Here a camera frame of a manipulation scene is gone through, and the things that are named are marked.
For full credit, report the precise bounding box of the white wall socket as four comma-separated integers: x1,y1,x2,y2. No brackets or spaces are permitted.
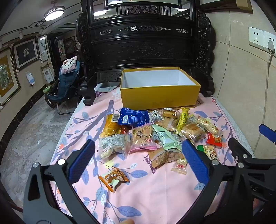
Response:
248,27,264,48
263,31,276,52

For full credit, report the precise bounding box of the green snack packet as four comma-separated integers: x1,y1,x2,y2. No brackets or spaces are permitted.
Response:
151,124,184,151

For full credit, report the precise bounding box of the round ceiling lamp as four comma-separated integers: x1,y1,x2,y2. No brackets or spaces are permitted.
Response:
44,0,65,21

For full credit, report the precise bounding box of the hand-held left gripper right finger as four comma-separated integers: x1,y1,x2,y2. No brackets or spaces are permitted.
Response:
181,140,254,224

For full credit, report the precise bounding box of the white paper wall holder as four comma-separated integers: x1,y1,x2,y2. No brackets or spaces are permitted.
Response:
26,71,35,86

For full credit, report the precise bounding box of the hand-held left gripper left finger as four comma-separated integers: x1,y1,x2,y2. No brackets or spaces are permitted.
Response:
23,139,102,224

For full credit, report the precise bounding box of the brown biscuit packet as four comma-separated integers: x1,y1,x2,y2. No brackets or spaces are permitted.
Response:
148,149,186,168

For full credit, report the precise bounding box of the yellow cardboard box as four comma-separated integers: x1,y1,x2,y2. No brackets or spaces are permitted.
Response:
120,67,201,108

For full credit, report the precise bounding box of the white paper sheet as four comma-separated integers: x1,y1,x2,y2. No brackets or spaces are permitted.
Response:
95,83,119,93

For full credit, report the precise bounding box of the blue snack bag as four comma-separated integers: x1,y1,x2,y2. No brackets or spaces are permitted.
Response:
117,107,150,128

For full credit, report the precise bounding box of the dark carved wooden screen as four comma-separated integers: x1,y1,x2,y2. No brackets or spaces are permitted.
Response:
75,0,216,106

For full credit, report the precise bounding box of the white cable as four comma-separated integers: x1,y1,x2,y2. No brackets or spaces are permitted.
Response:
253,53,272,152

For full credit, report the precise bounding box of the orange candy packet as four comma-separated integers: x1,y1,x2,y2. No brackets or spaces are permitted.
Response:
98,166,130,192

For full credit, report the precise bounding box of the green and white nut packet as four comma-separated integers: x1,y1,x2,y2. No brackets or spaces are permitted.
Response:
197,145,218,160

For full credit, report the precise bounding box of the large clear white-print packet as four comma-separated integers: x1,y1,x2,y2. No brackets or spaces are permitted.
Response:
98,133,131,159

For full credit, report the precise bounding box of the pink and white pillow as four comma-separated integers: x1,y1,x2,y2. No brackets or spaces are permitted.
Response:
60,56,78,75

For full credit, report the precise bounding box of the yellow rice cracker stick packet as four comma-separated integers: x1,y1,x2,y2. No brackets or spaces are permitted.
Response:
177,107,189,130

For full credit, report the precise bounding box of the flower scroll painting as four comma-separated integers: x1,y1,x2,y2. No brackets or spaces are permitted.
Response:
38,35,49,63

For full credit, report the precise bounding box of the dark framed picture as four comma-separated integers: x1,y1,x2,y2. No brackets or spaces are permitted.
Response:
13,38,40,70

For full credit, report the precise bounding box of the blue reclining chair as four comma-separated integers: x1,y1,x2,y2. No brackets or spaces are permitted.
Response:
45,56,83,114

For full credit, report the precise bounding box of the pink rice cracker packet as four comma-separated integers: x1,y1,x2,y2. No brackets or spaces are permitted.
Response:
128,123,158,154

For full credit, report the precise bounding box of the orange bread packet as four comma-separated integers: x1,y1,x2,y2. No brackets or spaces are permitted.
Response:
100,114,123,138

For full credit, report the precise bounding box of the white wall fixture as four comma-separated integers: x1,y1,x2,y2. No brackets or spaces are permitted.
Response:
42,66,54,83

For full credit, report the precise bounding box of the small clear red-label packet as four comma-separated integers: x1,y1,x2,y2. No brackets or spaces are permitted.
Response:
171,158,188,175

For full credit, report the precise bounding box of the clear pastry packet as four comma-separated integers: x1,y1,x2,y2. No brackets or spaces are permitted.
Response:
161,108,181,119

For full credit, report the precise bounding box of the kraft brown snack packet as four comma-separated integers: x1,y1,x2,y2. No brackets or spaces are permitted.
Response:
155,118,180,132

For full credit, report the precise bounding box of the pink floral tablecloth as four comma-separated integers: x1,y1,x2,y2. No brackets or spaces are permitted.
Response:
50,89,255,224

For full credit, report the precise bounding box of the small clear white-print packet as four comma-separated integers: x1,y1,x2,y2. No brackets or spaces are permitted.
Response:
148,110,164,123

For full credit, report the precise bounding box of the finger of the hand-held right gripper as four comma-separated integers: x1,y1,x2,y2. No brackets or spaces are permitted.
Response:
259,124,276,144
228,137,249,163

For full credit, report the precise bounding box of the gold framed picture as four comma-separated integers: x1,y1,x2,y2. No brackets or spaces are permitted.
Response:
0,47,21,107

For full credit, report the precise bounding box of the clear bread packet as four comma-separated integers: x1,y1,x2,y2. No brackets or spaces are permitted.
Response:
180,123,208,141

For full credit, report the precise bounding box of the yellow-green snack packet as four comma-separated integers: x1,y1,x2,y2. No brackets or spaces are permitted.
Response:
193,115,223,137

